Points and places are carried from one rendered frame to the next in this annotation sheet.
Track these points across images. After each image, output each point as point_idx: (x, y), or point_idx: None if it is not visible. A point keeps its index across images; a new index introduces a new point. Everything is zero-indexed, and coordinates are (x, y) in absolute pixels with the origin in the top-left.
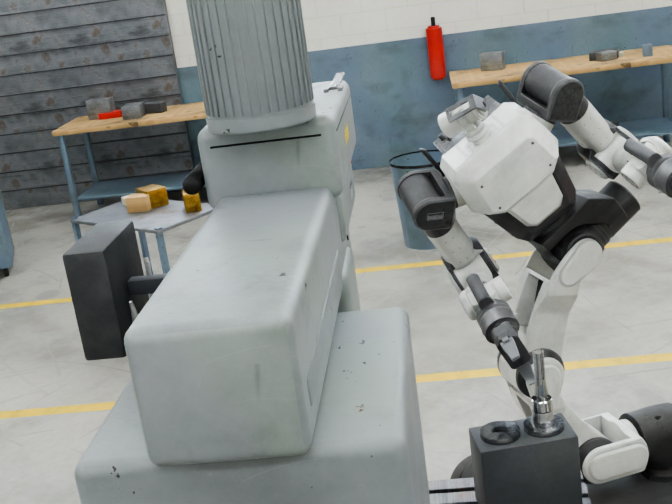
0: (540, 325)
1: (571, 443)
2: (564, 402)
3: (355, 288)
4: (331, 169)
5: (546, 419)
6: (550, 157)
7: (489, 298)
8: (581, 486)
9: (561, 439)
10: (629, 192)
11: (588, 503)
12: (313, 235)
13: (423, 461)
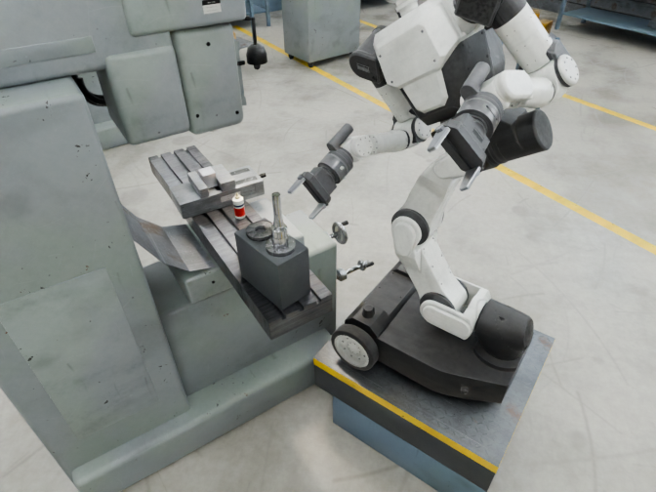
0: (418, 194)
1: (273, 266)
2: (415, 256)
3: (158, 77)
4: None
5: (273, 242)
6: (435, 53)
7: (332, 145)
8: (310, 301)
9: (269, 260)
10: (533, 127)
11: (291, 310)
12: None
13: (78, 197)
